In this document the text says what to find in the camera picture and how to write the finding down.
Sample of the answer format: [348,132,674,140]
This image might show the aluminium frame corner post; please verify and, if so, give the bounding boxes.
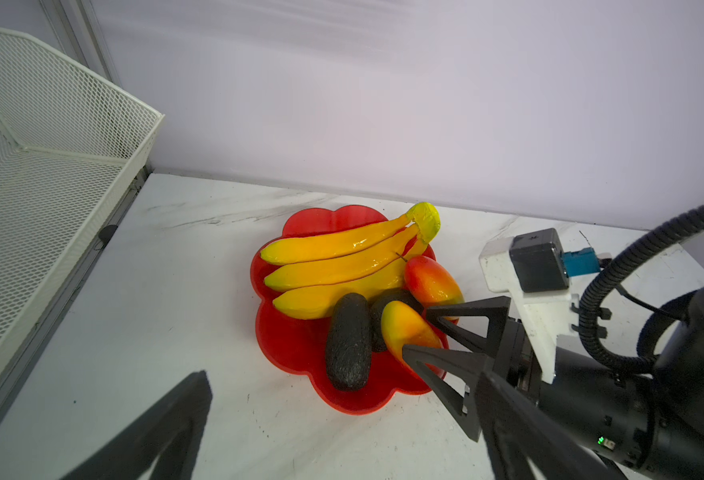
[39,0,121,86]

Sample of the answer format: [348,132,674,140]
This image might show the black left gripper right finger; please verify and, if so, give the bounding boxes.
[475,372,625,479]

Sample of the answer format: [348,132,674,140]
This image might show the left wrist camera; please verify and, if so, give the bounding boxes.
[509,228,601,294]

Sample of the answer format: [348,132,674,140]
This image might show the white mesh two-tier shelf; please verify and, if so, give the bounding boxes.
[0,28,163,377]

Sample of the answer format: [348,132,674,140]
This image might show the red yellow fake mango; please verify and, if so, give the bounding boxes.
[404,255,465,316]

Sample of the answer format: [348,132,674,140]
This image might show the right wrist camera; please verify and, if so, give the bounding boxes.
[479,236,580,384]

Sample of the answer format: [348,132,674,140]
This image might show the red flower-shaped fruit bowl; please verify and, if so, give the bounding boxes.
[250,205,431,415]

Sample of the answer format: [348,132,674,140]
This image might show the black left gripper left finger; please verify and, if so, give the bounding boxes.
[65,371,213,479]

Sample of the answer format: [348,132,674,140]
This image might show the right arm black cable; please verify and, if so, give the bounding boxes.
[578,194,704,374]

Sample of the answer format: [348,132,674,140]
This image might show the dark fake avocado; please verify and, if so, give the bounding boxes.
[369,289,424,353]
[325,293,372,391]

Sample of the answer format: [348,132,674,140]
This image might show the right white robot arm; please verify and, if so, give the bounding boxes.
[403,288,704,479]

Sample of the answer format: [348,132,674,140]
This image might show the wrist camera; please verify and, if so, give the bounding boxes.
[479,236,580,384]
[509,228,601,294]

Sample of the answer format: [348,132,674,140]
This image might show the yellow fake banana bunch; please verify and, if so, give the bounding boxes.
[259,202,441,320]

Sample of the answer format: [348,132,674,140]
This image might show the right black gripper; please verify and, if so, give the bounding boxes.
[403,296,542,442]

